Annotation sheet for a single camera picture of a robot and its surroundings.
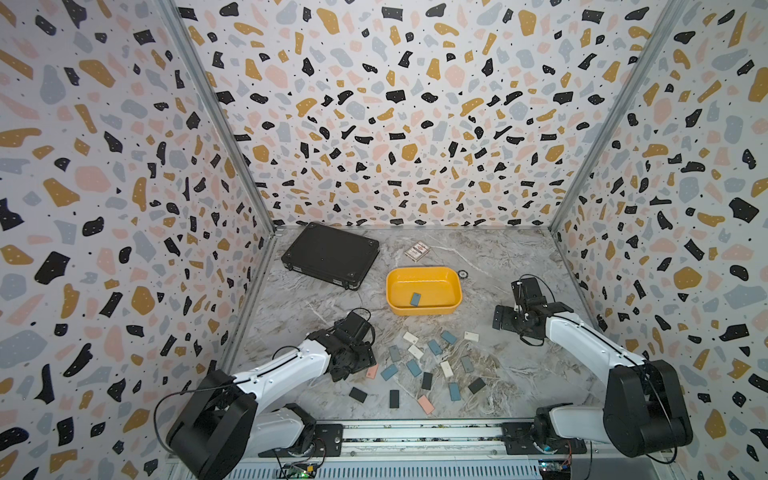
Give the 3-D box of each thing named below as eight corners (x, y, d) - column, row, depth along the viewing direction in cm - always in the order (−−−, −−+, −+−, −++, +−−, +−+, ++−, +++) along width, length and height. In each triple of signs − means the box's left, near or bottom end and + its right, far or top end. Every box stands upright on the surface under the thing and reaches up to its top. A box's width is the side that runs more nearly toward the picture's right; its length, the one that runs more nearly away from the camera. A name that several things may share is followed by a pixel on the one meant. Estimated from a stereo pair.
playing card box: (405, 254, 116) (405, 250, 114) (418, 243, 120) (419, 239, 118) (416, 263, 114) (417, 259, 112) (430, 251, 117) (430, 247, 116)
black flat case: (283, 267, 111) (278, 257, 106) (314, 230, 123) (311, 220, 119) (354, 293, 104) (353, 284, 99) (380, 251, 116) (379, 241, 112)
